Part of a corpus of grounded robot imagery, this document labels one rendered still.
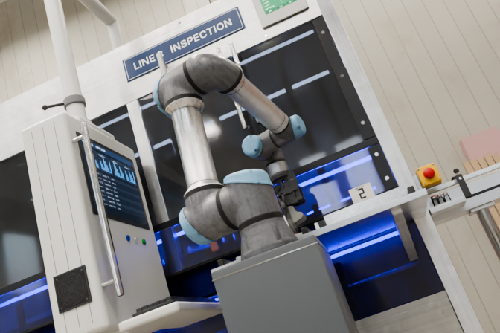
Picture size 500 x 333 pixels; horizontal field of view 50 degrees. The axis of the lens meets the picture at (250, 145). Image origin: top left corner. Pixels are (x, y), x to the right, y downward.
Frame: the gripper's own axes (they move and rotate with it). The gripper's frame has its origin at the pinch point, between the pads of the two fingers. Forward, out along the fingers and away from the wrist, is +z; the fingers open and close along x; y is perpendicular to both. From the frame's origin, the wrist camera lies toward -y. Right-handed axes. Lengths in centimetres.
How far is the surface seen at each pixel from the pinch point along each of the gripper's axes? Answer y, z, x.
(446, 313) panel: 37, 41, 20
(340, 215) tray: 18.0, 4.0, -17.4
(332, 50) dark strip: 37, -68, 21
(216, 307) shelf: -32.9, 15.7, -3.8
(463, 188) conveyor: 61, 2, 30
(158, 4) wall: -125, -406, 366
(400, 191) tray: 37.4, 3.8, -17.6
